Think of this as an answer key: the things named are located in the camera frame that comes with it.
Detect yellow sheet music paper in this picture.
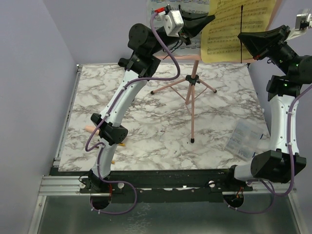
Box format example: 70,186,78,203
200,0,276,63

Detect pink perforated music stand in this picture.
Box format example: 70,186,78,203
151,0,280,134

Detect black microphone desk stand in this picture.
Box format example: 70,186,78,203
117,58,131,70

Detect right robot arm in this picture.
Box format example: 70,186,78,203
224,25,312,191

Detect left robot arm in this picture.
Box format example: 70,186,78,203
88,6,215,193

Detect clear plastic compartment box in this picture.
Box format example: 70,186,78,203
224,119,264,161

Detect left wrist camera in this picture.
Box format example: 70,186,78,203
154,5,184,38

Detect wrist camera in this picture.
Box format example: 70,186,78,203
286,8,312,41
154,5,184,38

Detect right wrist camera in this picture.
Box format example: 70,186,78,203
286,8,312,41

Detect yellow handled pliers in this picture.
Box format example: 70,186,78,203
111,143,126,165

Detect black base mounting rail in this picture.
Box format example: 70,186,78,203
80,169,252,203

